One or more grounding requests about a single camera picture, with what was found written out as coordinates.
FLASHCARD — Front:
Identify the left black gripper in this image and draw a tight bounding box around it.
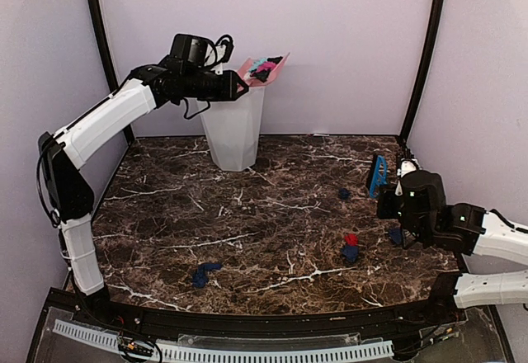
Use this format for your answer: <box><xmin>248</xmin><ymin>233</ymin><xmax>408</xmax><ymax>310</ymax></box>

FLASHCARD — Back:
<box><xmin>185</xmin><ymin>68</ymin><xmax>249</xmax><ymax>101</ymax></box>

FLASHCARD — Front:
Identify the right black frame post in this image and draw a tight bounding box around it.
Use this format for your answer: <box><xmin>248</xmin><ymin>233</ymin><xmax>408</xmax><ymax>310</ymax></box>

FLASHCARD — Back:
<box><xmin>398</xmin><ymin>0</ymin><xmax>444</xmax><ymax>147</ymax></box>

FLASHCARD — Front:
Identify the translucent white waste bin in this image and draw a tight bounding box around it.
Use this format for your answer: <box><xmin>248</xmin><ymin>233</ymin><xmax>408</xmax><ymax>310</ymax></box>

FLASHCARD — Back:
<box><xmin>200</xmin><ymin>87</ymin><xmax>266</xmax><ymax>172</ymax></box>

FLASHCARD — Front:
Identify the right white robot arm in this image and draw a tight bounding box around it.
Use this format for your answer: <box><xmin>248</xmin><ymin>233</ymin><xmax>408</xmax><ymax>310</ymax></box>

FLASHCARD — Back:
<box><xmin>377</xmin><ymin>170</ymin><xmax>527</xmax><ymax>325</ymax></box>

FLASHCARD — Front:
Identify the long dark blue scrap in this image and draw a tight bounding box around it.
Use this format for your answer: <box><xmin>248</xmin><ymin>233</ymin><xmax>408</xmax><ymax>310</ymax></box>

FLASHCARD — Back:
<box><xmin>191</xmin><ymin>262</ymin><xmax>223</xmax><ymax>288</ymax></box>

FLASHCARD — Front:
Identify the pink paper scrap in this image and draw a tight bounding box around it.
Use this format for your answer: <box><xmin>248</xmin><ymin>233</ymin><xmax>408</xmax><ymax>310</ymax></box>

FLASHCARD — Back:
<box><xmin>257</xmin><ymin>61</ymin><xmax>276</xmax><ymax>73</ymax></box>

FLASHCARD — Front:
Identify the pink plastic dustpan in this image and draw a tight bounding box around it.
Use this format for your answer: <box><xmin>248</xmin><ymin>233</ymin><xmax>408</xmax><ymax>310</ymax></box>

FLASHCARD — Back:
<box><xmin>238</xmin><ymin>53</ymin><xmax>290</xmax><ymax>88</ymax></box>

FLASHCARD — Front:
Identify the teal paper scrap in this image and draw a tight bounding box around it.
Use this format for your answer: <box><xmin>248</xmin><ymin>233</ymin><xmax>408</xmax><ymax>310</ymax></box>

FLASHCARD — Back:
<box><xmin>247</xmin><ymin>58</ymin><xmax>267</xmax><ymax>73</ymax></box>

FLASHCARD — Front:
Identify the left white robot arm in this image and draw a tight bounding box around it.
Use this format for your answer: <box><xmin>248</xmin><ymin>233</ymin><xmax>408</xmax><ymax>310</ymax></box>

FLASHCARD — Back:
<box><xmin>36</xmin><ymin>34</ymin><xmax>249</xmax><ymax>327</ymax></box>

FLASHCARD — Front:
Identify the black front table rail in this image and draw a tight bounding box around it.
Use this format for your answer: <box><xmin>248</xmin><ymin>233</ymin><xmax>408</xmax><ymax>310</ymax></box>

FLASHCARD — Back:
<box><xmin>88</xmin><ymin>296</ymin><xmax>445</xmax><ymax>342</ymax></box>

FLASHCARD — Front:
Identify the dark blue scrap far right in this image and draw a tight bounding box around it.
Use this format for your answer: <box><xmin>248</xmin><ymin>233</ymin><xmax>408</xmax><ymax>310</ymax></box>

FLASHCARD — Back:
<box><xmin>388</xmin><ymin>228</ymin><xmax>404</xmax><ymax>246</ymax></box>

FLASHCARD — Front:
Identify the white slotted cable duct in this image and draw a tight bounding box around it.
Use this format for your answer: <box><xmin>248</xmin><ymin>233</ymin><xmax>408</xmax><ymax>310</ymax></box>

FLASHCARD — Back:
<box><xmin>53</xmin><ymin>319</ymin><xmax>394</xmax><ymax>362</ymax></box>

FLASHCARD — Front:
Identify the left black frame post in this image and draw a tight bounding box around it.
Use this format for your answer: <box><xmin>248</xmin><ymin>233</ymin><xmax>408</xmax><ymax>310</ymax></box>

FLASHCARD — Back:
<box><xmin>81</xmin><ymin>0</ymin><xmax>135</xmax><ymax>145</ymax></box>

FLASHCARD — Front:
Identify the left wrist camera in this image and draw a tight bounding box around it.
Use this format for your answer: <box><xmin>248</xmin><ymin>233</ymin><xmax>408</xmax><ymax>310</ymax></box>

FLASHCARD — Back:
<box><xmin>206</xmin><ymin>34</ymin><xmax>234</xmax><ymax>68</ymax></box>

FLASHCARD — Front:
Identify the black frame post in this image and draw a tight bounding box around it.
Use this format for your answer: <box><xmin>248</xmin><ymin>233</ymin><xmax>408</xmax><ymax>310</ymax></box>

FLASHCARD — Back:
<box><xmin>398</xmin><ymin>0</ymin><xmax>444</xmax><ymax>147</ymax></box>
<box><xmin>81</xmin><ymin>0</ymin><xmax>135</xmax><ymax>145</ymax></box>

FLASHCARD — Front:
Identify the small dark blue scrap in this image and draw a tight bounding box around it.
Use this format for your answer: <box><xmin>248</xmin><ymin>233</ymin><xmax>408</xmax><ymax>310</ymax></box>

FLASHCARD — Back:
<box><xmin>338</xmin><ymin>188</ymin><xmax>351</xmax><ymax>200</ymax></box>

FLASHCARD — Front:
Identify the dark blue scrap centre right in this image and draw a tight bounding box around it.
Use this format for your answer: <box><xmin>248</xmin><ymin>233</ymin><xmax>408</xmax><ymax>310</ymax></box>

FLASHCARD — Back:
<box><xmin>340</xmin><ymin>244</ymin><xmax>360</xmax><ymax>263</ymax></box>

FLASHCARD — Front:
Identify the blue hand brush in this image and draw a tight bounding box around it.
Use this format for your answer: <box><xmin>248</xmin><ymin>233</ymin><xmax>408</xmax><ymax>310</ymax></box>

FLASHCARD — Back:
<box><xmin>365</xmin><ymin>153</ymin><xmax>388</xmax><ymax>199</ymax></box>

